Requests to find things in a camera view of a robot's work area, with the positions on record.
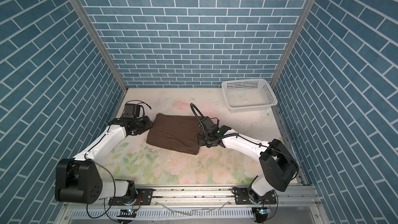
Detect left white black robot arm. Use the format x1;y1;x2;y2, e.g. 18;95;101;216
55;116;153;205

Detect green circuit board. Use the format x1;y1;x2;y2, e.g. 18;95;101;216
254;207;272;215
117;208;137;219

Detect aluminium front rail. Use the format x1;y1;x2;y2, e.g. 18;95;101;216
55;184;328;224

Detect left green circuit board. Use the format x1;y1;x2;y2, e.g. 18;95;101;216
117;208;137;219

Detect white slotted cable duct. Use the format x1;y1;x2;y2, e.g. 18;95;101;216
73;207;254;220

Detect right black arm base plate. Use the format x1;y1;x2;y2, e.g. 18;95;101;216
232;187;277;205

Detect right aluminium corner post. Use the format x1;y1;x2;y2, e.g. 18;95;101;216
270;0;315;89

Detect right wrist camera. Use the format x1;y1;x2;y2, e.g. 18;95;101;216
201;117;217;129

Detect aluminium corner post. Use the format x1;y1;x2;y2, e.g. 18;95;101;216
270;0;315;89
68;0;128;93

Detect right green circuit board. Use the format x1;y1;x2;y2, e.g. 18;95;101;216
254;207;272;215

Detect left aluminium corner post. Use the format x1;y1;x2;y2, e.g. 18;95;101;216
68;0;128;93

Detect brown trousers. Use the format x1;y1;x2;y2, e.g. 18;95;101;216
146;113;202;155

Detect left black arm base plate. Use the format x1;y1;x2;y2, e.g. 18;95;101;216
108;188;153;206

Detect white plastic laundry basket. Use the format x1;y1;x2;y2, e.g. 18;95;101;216
221;78;278;113

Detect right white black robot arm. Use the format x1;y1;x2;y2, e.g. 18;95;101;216
198;125;299;204

